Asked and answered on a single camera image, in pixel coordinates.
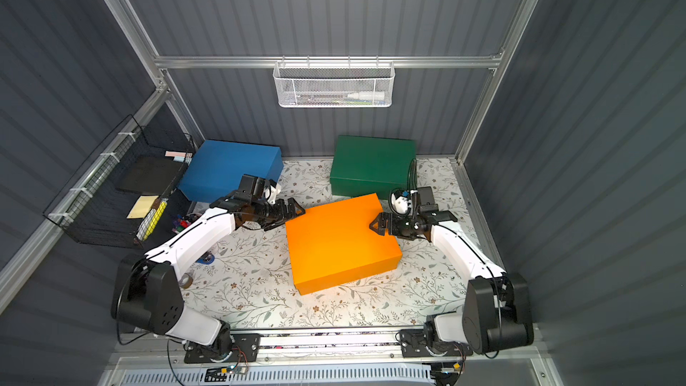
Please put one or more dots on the white wire mesh basket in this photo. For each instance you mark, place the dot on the white wire mesh basket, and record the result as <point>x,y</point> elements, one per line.
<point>309,86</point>

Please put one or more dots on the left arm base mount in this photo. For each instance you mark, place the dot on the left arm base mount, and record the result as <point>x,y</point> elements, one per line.
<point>228,348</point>

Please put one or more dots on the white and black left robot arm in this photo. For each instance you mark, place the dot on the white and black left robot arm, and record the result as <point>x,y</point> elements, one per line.
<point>147,294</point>

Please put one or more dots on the grey tape roll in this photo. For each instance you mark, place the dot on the grey tape roll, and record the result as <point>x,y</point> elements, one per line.
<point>185,281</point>

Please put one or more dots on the orange shoebox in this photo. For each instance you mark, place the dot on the orange shoebox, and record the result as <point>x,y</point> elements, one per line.
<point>333,244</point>

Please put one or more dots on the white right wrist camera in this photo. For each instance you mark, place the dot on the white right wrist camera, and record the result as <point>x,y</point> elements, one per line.
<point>400,202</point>

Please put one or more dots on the black wire wall basket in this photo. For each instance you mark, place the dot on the black wire wall basket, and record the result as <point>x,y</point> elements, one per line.
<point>129,197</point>

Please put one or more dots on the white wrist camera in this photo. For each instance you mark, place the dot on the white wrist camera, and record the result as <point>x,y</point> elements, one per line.
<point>271,190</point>
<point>400,202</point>

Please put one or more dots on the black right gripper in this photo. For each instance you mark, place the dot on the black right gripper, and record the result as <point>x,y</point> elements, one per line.
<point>394,223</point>

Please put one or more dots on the white marker in basket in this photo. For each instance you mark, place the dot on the white marker in basket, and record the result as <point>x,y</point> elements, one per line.
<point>366,97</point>

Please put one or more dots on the green shoebox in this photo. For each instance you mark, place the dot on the green shoebox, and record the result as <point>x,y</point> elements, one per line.
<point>365,165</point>

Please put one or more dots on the black notebook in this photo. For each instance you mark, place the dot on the black notebook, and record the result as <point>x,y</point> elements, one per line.
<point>152,176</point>

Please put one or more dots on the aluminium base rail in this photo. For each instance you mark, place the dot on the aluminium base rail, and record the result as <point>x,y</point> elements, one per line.
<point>283,347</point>

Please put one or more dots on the yellow sticky note pad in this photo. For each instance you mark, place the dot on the yellow sticky note pad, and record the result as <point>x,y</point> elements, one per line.
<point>142,207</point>

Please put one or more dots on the blue shoebox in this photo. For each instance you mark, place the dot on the blue shoebox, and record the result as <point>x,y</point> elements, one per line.
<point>218,166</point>

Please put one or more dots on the pink cup with pens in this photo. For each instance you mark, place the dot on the pink cup with pens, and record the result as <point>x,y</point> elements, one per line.
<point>185,222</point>

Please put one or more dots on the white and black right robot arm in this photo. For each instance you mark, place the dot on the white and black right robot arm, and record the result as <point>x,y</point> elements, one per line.
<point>496,314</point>

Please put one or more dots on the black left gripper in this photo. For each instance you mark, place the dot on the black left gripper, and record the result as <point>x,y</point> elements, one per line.
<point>275,211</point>

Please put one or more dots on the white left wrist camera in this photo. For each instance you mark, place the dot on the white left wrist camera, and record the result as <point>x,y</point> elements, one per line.
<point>271,190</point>

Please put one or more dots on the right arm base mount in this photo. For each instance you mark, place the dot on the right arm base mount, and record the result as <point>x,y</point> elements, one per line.
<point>416,343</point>

